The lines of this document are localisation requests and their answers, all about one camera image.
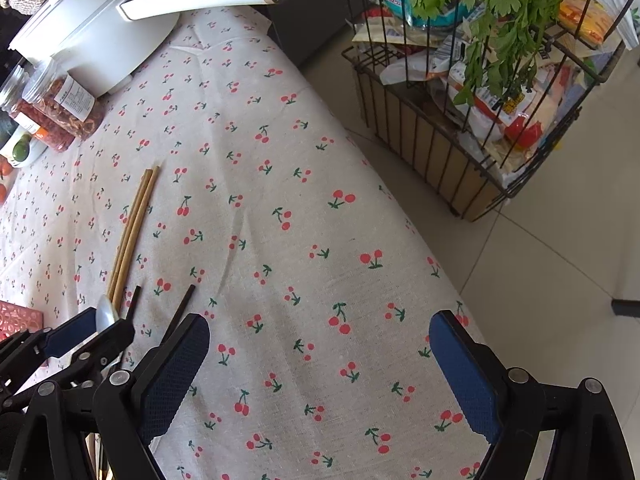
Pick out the black chopstick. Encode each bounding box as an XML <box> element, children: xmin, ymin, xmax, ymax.
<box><xmin>159</xmin><ymin>284</ymin><xmax>197</xmax><ymax>347</ymax></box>

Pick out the white ceramic spoon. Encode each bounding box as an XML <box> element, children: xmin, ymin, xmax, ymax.
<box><xmin>96</xmin><ymin>294</ymin><xmax>121</xmax><ymax>333</ymax></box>

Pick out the pink perforated utensil holder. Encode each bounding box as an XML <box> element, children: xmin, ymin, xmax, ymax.
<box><xmin>0</xmin><ymin>301</ymin><xmax>44</xmax><ymax>342</ymax></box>

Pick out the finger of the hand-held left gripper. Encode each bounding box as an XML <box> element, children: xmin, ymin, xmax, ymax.
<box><xmin>0</xmin><ymin>308</ymin><xmax>97</xmax><ymax>378</ymax></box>
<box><xmin>60</xmin><ymin>319</ymin><xmax>135</xmax><ymax>388</ymax></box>

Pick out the white electric cooking pot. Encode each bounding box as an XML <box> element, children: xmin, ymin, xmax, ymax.
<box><xmin>9</xmin><ymin>0</ymin><xmax>297</xmax><ymax>97</ymax></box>

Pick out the wooden chopstick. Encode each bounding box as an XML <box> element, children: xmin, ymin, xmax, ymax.
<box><xmin>106</xmin><ymin>169</ymin><xmax>152</xmax><ymax>302</ymax></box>
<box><xmin>113</xmin><ymin>165</ymin><xmax>161</xmax><ymax>312</ymax></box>

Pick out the plastic jar of dried slices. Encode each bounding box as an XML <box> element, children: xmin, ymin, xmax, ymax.
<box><xmin>11</xmin><ymin>59</ymin><xmax>107</xmax><ymax>154</ymax></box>

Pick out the white flower-print bowl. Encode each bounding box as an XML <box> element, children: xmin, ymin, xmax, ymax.
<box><xmin>0</xmin><ymin>124</ymin><xmax>52</xmax><ymax>169</ymax></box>

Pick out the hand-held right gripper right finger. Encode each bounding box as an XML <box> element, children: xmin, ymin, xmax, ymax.
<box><xmin>429</xmin><ymin>310</ymin><xmax>636</xmax><ymax>480</ymax></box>

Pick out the dark green squash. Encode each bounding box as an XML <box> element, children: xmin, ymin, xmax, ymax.
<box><xmin>0</xmin><ymin>110</ymin><xmax>32</xmax><ymax>162</ymax></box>

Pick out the cherry-print tablecloth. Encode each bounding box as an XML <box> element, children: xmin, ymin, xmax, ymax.
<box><xmin>0</xmin><ymin>6</ymin><xmax>490</xmax><ymax>480</ymax></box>

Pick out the green celery bunch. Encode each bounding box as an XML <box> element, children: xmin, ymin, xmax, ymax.
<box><xmin>401</xmin><ymin>0</ymin><xmax>572</xmax><ymax>107</ymax></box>

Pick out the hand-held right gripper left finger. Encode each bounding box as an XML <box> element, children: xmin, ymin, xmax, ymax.
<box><xmin>10</xmin><ymin>312</ymin><xmax>211</xmax><ymax>480</ymax></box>

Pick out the pile of food packets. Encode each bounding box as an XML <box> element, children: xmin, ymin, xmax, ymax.
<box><xmin>352</xmin><ymin>0</ymin><xmax>632</xmax><ymax>173</ymax></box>

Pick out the black wire basket rack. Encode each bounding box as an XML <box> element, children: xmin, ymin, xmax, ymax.
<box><xmin>341</xmin><ymin>0</ymin><xmax>640</xmax><ymax>222</ymax></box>

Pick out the plastic jar of dried chili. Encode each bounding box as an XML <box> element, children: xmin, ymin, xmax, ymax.
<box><xmin>0</xmin><ymin>64</ymin><xmax>32</xmax><ymax>112</ymax></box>

